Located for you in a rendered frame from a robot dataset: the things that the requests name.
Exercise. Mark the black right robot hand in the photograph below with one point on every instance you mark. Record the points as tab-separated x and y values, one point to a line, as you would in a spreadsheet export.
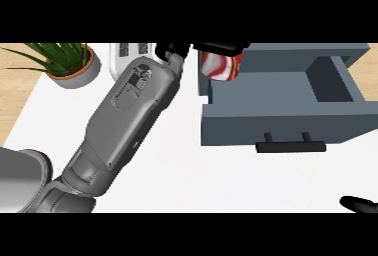
362	205

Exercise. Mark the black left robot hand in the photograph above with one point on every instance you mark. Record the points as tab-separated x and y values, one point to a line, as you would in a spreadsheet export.
171	47

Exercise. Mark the red and white can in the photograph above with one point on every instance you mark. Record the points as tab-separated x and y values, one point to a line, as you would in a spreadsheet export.
222	68

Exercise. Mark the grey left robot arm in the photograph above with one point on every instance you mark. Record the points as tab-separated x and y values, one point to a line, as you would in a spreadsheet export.
126	116

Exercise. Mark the blue-grey drawer front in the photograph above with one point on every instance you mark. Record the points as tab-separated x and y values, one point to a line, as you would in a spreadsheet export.
275	125

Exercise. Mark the white appliance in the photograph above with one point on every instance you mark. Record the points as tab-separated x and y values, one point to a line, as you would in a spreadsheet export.
123	55

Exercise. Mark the potted green plant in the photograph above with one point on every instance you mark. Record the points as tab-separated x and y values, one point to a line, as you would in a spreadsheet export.
66	63

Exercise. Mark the blue-grey cabinet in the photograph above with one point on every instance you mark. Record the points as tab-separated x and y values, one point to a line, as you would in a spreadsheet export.
266	86

